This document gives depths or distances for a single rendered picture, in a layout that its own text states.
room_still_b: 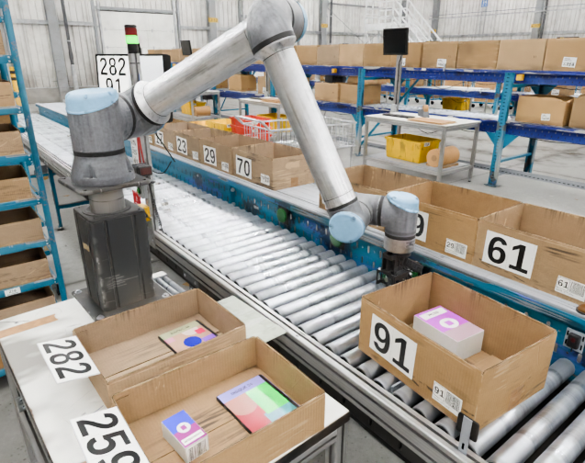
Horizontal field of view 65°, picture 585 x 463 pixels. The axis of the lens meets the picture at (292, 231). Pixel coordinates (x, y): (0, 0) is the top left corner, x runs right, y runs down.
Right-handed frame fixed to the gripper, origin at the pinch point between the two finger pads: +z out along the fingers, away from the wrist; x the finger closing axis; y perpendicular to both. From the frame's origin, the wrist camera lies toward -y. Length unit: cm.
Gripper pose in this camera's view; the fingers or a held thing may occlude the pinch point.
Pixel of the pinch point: (398, 306)
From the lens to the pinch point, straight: 150.3
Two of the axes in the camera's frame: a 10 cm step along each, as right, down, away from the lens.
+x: 6.1, 2.8, -7.4
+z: 0.0, 9.3, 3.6
